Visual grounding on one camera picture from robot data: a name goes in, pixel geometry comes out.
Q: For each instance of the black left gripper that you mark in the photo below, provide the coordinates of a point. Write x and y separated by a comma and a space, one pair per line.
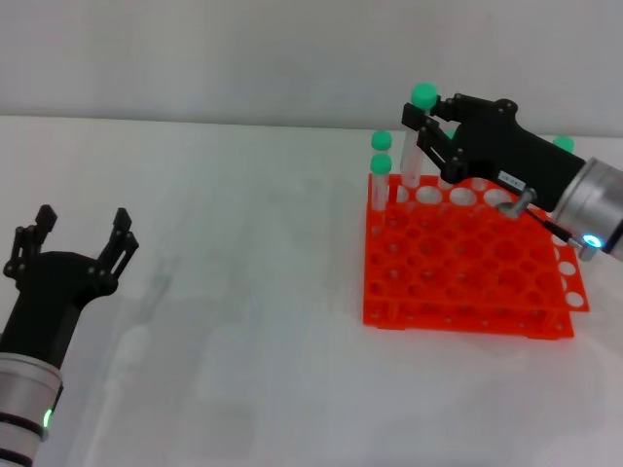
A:
48, 292

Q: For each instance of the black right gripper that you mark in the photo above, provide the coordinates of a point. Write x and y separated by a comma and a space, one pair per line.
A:
516, 151

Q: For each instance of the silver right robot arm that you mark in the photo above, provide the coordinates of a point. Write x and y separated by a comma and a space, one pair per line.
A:
596, 209

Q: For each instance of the orange plastic test tube rack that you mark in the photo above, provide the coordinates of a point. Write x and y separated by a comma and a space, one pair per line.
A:
462, 272

